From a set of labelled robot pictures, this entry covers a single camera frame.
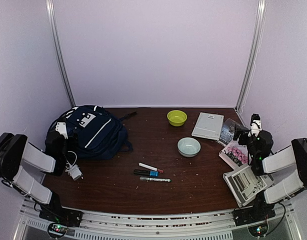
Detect navy blue student backpack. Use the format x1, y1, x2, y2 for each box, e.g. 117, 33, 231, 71
47, 105, 137, 160

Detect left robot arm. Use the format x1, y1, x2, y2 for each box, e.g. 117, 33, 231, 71
0, 123, 83, 227

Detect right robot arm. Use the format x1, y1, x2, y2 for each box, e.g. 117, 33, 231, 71
233, 127, 307, 226

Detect dark cover book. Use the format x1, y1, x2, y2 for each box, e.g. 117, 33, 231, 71
216, 118, 247, 147

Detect white book pink flowers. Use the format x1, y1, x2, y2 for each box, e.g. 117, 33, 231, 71
219, 140, 248, 170

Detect black white photo magazine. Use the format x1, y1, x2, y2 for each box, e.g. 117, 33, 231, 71
223, 163, 274, 208

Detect pale blue ceramic bowl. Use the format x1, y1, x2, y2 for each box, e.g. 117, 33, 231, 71
177, 137, 201, 158

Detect lime green bowl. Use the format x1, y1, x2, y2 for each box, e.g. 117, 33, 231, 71
167, 110, 188, 127

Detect white red marker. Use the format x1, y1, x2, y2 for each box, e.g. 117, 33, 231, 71
138, 162, 164, 174

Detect white green marker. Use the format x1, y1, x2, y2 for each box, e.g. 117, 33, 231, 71
139, 176, 172, 183

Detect black blue highlighter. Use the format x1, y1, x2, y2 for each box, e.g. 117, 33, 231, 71
133, 169, 159, 178

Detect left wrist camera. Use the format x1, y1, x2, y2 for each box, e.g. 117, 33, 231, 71
55, 122, 68, 140

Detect white charger with cable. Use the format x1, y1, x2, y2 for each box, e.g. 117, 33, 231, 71
65, 150, 83, 181

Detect aluminium front rail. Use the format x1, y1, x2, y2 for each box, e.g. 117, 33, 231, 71
13, 196, 302, 240

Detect right aluminium corner post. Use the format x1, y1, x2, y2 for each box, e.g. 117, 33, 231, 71
235, 0, 266, 114

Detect aluminium corner post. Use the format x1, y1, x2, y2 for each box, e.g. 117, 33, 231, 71
45, 0, 76, 107
235, 0, 266, 114

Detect left aluminium corner post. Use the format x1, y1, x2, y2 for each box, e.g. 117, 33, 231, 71
45, 0, 76, 107

